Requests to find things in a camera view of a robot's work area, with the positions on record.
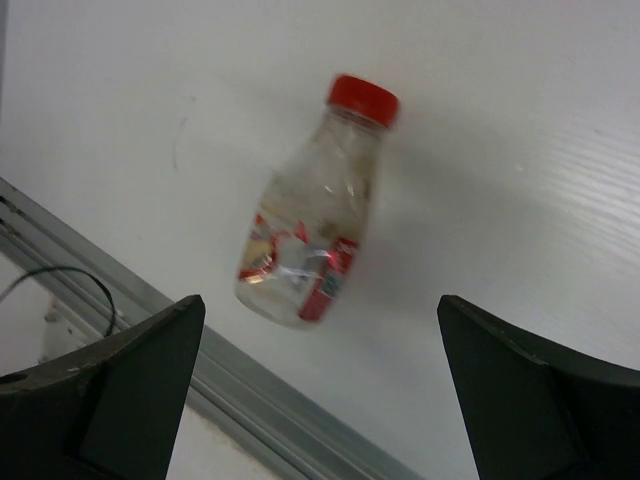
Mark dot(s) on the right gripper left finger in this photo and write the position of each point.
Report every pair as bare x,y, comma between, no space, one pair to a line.
110,410

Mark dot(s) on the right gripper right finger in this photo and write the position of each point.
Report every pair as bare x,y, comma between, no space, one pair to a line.
535,409

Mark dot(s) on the red-capped labelled plastic bottle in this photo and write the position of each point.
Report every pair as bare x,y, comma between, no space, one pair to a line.
313,214

